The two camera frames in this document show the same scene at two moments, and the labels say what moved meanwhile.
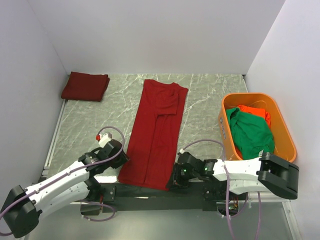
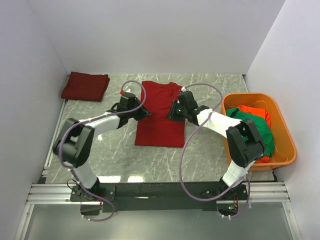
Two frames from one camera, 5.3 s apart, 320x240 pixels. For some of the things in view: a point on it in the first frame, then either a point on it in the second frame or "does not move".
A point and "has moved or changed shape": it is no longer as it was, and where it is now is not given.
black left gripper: x=123 y=158 -> x=143 y=112
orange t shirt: x=257 y=111 does not move
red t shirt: x=150 y=158 has moved or changed shape
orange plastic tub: x=284 y=146 does not move
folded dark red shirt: x=86 y=87 does not move
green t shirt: x=252 y=133 does not move
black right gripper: x=178 y=183 -> x=172 y=114
